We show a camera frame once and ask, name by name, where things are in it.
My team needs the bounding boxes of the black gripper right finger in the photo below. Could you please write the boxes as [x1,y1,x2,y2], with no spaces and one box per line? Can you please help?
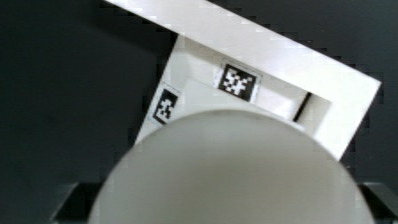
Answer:
[358,182,398,224]

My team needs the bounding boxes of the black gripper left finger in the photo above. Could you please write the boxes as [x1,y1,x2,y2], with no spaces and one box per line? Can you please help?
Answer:
[51,182,104,224]

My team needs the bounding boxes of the white lamp bulb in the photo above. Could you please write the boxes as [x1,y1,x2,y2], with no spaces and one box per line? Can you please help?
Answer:
[90,110,374,224]

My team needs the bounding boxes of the white U-shaped frame fence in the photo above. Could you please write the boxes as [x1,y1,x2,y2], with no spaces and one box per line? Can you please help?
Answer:
[106,0,381,157]

